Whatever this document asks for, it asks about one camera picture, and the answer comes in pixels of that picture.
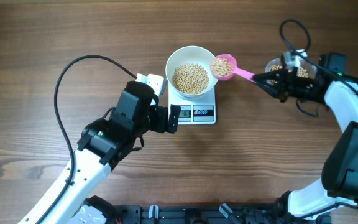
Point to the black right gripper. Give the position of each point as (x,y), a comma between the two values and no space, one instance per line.
(285,83)

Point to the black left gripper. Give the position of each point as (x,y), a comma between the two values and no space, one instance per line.
(161,126)

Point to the pink plastic measuring scoop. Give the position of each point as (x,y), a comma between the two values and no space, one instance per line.
(237,71)

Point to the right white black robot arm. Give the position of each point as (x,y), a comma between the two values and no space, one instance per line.
(331,87)

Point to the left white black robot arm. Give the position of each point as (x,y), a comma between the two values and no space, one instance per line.
(102,145)

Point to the white digital kitchen scale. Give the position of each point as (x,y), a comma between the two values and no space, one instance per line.
(194,111)

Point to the soybeans in white bowl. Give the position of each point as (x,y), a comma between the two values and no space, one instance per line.
(190,78)

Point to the white round bowl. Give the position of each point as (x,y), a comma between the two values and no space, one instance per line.
(190,54)

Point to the soybeans in pink scoop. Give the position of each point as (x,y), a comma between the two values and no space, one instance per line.
(221,67)

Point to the pile of soybeans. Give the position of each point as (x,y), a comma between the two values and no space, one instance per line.
(301,72)

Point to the clear plastic container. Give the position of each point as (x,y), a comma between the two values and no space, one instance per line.
(311,69)

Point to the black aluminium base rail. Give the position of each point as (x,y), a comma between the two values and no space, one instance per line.
(96,210)

